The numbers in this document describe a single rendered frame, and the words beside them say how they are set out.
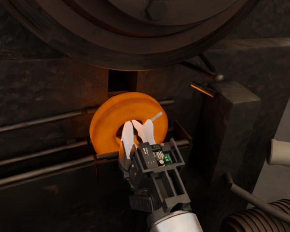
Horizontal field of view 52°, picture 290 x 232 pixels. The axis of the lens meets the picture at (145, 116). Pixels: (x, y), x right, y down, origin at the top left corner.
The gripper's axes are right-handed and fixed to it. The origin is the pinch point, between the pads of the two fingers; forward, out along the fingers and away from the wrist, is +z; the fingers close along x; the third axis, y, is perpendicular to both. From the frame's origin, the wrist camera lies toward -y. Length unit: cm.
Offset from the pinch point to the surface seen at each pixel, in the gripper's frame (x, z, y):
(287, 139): -135, 38, -91
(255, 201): -26.3, -16.6, -11.9
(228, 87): -22.7, 3.6, 4.4
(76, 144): 10.2, 1.3, -5.2
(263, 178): -93, 14, -83
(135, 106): -0.2, 0.6, 5.4
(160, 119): -5.6, -0.6, 1.8
